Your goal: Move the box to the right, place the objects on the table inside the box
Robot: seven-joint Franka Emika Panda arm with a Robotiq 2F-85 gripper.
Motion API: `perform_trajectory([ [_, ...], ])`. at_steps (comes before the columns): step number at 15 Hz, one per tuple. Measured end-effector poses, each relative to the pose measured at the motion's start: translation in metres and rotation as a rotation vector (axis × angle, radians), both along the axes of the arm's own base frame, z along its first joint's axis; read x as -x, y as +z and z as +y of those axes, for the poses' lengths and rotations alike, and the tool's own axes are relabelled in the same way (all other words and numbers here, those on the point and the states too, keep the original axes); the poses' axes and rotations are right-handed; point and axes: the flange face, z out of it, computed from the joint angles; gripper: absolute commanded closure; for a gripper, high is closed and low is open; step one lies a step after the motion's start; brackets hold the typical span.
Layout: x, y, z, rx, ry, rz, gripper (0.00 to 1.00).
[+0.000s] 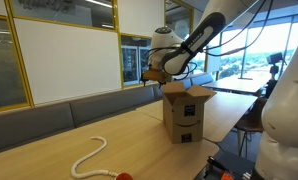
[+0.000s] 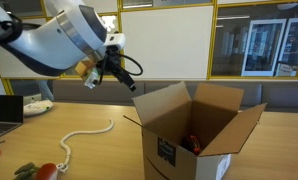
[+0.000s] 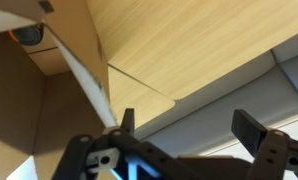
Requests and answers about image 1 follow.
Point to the small white wall panel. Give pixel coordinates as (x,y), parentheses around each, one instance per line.
(140,16)

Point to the large white wall panel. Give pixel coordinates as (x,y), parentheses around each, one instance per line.
(65,60)

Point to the tan wrist camera mount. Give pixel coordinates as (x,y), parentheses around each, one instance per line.
(155,75)

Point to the yellow window frame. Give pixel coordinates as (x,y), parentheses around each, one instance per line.
(115,16)

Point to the black camera on tripod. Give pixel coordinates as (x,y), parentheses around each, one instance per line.
(275,58)

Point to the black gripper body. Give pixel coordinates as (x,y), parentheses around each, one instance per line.
(159,81)

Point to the grey bench back cushion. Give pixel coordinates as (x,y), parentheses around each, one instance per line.
(29,128)
(112,103)

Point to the cardboard shipping box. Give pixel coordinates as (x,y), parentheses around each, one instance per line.
(185,115)

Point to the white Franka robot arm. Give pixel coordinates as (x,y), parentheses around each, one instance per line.
(195,40)

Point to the brown chair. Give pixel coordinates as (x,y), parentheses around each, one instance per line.
(252,121)

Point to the blue-grey bench seat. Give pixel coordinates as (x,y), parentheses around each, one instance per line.
(200,80)

